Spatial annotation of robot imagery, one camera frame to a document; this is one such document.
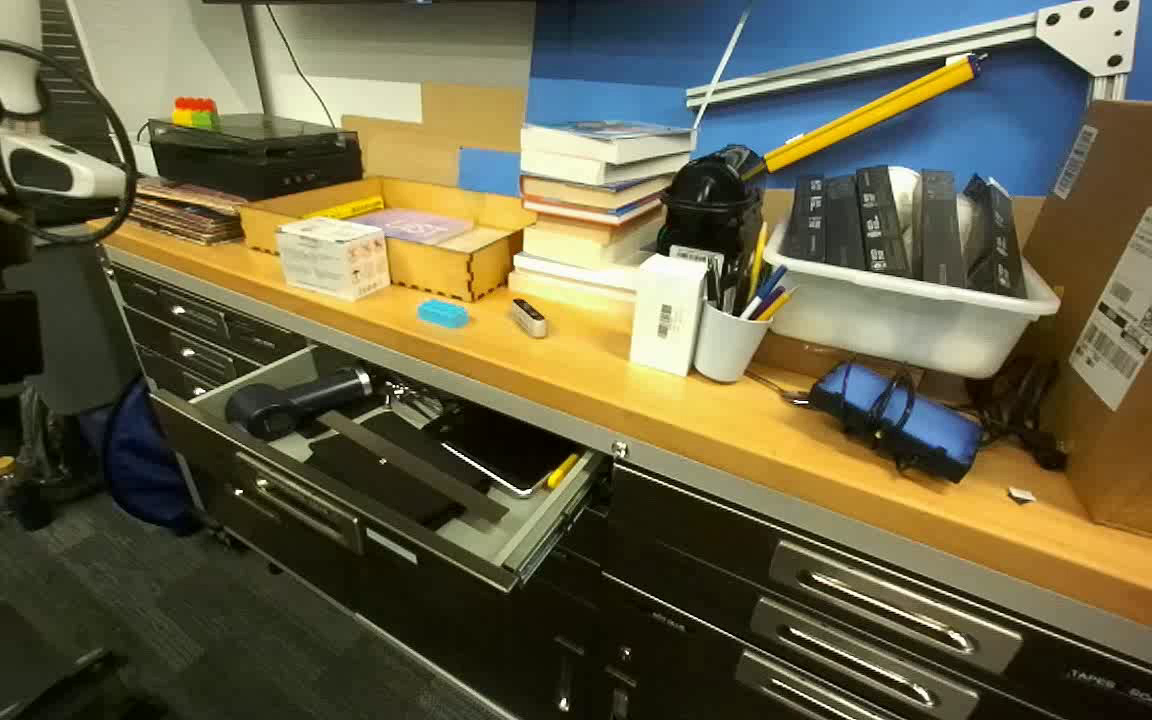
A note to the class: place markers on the pink sheet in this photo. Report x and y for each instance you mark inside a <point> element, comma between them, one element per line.
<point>419,224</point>

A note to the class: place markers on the black flat device box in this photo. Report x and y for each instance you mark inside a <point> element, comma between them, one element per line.
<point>257,158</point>

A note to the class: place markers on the white hardcover book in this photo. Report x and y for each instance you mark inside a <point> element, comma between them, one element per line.
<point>601,137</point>

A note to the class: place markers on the upright white box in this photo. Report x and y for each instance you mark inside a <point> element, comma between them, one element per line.
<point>666,312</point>

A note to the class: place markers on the aluminium rail with bracket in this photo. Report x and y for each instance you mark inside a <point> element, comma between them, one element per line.
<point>869,56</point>

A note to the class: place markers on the grey metal pole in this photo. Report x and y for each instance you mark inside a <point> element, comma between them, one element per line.
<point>257,63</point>

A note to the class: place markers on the black tablet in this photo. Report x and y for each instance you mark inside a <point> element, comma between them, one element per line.
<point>511,449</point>

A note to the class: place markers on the thin white book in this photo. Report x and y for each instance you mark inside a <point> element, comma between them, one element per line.
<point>590,170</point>

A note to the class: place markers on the yellow bar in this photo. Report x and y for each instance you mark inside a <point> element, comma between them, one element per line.
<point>869,118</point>

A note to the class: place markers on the black hand tool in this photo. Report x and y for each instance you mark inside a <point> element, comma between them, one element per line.
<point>290,402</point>

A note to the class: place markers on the small white scrap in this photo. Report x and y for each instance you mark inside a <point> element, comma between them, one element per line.
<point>1021,493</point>

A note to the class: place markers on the pens in cup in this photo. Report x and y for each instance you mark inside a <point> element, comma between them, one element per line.
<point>762,288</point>

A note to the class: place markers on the large cardboard box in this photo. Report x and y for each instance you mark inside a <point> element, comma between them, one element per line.
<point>1137,443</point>

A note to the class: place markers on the white plastic cup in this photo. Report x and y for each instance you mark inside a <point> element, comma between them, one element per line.
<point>727,346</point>

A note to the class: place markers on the large cream book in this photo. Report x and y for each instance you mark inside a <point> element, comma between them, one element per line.
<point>560,280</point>

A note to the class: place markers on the black label printer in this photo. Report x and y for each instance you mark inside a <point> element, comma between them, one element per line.
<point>713,201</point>

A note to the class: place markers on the tan cover book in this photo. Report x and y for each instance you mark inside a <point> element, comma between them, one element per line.
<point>590,199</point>

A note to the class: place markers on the yellow pencil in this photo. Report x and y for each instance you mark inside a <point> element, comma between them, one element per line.
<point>560,472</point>

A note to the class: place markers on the long black flat bar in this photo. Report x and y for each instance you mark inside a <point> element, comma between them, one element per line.
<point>419,466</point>

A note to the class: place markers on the stack of dark notebooks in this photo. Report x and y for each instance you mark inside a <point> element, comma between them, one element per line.
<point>190,208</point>

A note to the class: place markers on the small white printed carton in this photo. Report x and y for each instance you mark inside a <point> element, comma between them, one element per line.
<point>333,257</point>

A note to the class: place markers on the colourful puzzle cube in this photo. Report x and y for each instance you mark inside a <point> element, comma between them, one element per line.
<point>192,113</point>

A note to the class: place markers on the black tool cabinet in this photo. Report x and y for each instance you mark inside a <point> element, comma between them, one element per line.
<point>682,627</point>

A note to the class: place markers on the thick white book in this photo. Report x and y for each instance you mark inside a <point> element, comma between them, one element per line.
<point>582,241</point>

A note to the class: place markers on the dark blue bag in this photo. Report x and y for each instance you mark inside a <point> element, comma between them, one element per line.
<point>148,463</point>

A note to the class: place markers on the small blue block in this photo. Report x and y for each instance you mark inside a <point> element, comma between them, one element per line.
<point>442,312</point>

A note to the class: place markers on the shallow wooden tray box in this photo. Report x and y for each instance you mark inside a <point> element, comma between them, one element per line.
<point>450,264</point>

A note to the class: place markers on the open metal cabinet drawer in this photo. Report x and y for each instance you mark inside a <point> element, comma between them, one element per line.
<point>469,534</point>

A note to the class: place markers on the white plastic bin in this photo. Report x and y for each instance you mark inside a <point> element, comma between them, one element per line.
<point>896,323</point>

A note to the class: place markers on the thin white rod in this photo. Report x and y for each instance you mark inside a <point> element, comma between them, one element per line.
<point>722,75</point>

